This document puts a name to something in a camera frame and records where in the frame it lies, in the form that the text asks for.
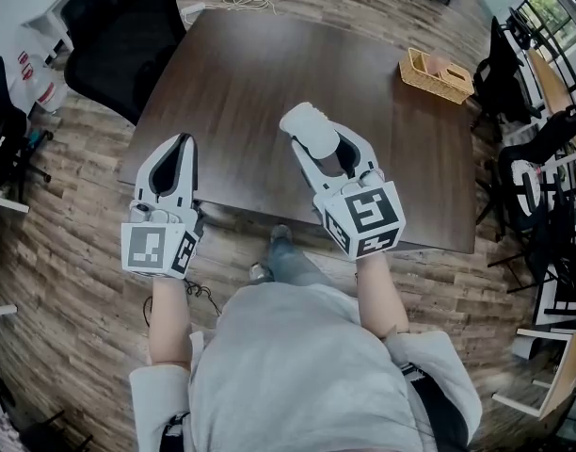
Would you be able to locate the person's jeans leg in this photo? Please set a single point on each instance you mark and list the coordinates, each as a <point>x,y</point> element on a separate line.
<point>295,266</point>

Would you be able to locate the woven wicker basket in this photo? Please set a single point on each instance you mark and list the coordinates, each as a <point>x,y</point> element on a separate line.
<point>434,85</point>

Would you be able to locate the black chair with patterned cushion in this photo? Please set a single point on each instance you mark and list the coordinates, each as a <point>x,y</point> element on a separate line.
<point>537,182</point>

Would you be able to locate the person's left forearm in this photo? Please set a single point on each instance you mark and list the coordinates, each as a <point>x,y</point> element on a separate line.
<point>168,323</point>

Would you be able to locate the round wooden table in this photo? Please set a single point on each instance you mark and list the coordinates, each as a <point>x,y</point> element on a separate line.
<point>554,92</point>

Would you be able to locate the person's grey shoe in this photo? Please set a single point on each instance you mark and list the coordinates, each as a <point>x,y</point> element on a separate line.
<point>281,234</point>
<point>259,272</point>

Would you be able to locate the white cotton swab container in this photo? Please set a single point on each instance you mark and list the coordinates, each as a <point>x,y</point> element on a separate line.
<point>311,127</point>

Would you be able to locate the person's grey sweatshirt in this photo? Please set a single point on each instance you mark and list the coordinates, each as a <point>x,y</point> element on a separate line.
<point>292,370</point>

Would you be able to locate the white desk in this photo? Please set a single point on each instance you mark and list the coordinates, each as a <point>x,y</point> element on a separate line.
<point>38,3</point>

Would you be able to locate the black office chair with armrests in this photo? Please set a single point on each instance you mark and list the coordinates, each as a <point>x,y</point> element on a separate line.
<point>502,87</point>

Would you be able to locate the white jug with red label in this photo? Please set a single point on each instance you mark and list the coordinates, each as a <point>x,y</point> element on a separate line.
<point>45,85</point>

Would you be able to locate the black mesh office chair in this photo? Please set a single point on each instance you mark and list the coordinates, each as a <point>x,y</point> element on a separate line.
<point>118,50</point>

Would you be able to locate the pink item in basket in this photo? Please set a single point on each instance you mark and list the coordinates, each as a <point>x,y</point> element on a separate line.
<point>437,65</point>

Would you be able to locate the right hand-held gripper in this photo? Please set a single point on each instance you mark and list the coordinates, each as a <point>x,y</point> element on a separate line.
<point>370,212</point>

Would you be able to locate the black swivel chair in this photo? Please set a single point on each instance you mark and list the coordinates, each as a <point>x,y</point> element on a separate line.
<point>5,125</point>

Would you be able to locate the white power strip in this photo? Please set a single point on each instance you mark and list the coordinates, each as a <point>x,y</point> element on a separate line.
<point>192,9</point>

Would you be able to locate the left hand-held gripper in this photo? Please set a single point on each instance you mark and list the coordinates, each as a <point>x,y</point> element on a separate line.
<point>147,250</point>

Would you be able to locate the light wooden chair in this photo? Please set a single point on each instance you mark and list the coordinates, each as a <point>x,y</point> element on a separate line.
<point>558,375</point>

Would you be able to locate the person's right forearm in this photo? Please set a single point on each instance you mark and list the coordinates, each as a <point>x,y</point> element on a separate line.
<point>379,299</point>

